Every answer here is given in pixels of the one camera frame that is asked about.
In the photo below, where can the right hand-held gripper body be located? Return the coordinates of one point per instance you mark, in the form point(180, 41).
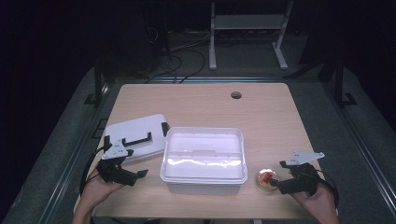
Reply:
point(303, 182)

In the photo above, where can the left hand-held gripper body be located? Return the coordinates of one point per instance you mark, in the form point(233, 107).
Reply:
point(113, 174)

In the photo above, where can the small clear dish red contents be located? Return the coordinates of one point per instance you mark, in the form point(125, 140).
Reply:
point(263, 179)

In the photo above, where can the white plastic storage box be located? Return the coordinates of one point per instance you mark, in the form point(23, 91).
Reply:
point(204, 161)

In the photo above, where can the person's left hand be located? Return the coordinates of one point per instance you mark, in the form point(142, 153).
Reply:
point(96, 191)

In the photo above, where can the person's right hand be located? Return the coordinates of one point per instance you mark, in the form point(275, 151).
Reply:
point(320, 202)

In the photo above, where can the white metal stand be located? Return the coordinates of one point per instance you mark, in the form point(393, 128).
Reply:
point(249, 22)

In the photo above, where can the black metal post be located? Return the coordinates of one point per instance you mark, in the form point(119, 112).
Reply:
point(340, 84)
point(98, 84)

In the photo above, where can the aluminium frame rail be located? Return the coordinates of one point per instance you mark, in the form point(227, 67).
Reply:
point(218, 80)

